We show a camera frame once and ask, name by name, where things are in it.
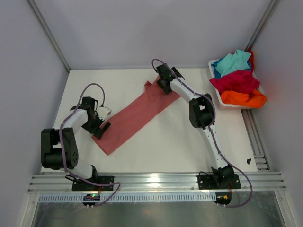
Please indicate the crimson red t shirt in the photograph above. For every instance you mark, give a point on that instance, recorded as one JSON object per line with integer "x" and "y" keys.
{"x": 241, "y": 81}

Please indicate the orange t shirt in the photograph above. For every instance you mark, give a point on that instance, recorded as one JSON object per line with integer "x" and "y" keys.
{"x": 255, "y": 99}

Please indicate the teal t shirt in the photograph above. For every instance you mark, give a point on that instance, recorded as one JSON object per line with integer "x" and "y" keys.
{"x": 240, "y": 60}

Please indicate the aluminium front rail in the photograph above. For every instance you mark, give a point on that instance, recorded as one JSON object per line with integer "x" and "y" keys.
{"x": 53, "y": 182}

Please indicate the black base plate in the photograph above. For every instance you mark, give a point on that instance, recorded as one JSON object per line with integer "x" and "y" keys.
{"x": 206, "y": 181}
{"x": 80, "y": 185}

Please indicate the salmon pink t shirt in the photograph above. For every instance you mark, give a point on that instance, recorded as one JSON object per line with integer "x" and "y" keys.
{"x": 127, "y": 122}

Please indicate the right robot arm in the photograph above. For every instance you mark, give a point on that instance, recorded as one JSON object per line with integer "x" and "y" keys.
{"x": 202, "y": 117}

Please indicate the slotted grey cable duct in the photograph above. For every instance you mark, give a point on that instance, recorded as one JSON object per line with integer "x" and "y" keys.
{"x": 131, "y": 197}

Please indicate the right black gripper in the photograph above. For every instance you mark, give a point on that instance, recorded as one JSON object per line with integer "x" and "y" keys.
{"x": 166, "y": 90}

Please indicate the aluminium rail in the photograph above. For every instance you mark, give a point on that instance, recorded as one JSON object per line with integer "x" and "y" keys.
{"x": 53, "y": 182}
{"x": 255, "y": 141}

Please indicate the right corner aluminium post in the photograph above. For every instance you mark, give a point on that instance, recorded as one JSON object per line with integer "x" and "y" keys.
{"x": 267, "y": 14}

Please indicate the right side aluminium rail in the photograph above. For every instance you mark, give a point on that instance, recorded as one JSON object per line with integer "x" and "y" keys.
{"x": 255, "y": 141}

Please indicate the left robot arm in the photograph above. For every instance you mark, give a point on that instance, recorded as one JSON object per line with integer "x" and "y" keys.
{"x": 59, "y": 149}

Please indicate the corner aluminium post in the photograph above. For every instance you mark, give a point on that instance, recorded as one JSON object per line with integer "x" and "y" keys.
{"x": 267, "y": 14}
{"x": 48, "y": 33}

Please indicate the left corner aluminium post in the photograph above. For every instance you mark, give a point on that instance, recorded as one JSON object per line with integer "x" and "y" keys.
{"x": 48, "y": 33}

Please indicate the red t shirt in bin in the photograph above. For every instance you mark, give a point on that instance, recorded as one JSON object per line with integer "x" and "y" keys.
{"x": 251, "y": 60}

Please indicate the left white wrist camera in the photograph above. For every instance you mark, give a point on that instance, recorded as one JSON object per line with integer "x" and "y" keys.
{"x": 103, "y": 112}

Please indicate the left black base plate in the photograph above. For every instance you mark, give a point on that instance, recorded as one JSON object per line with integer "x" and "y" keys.
{"x": 80, "y": 185}

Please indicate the right black controller board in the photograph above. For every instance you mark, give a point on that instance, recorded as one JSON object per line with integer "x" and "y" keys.
{"x": 222, "y": 198}

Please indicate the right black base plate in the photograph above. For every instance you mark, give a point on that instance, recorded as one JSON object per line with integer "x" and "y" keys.
{"x": 206, "y": 181}

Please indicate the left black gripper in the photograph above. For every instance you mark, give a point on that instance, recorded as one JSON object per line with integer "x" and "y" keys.
{"x": 93, "y": 131}

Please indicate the black controller board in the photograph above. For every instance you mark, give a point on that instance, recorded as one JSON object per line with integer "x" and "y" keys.
{"x": 222, "y": 198}
{"x": 91, "y": 199}

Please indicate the white plastic bin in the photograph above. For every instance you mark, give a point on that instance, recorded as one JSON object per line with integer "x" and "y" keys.
{"x": 221, "y": 104}

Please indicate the left black controller board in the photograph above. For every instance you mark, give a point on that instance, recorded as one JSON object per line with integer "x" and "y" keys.
{"x": 91, "y": 199}

